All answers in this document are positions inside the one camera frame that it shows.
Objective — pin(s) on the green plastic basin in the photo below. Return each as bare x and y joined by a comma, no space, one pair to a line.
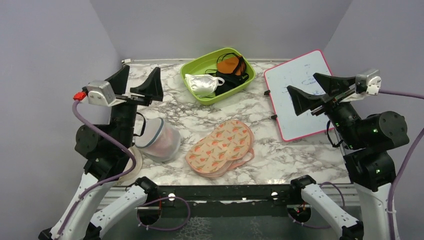
208,61

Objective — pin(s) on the orange bra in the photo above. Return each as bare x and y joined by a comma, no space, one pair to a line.
232,64

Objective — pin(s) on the white satin bra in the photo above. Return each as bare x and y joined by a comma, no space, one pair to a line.
203,84

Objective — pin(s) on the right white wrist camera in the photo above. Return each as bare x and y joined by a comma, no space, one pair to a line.
367,83

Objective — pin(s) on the white mesh laundry bag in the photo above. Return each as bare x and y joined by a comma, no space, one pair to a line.
158,140

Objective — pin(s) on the beige bra cup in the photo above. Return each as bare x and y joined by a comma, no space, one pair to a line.
135,171

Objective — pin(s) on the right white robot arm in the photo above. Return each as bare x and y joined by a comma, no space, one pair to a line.
369,165

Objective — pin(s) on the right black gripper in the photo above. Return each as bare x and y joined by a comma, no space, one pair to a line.
302,100

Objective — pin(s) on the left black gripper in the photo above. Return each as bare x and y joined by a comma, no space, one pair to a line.
152,87

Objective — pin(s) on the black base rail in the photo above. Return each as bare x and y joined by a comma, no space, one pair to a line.
215,201

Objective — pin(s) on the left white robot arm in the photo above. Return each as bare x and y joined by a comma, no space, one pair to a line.
106,148

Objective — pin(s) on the black bra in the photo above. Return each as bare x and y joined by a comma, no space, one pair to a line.
231,80

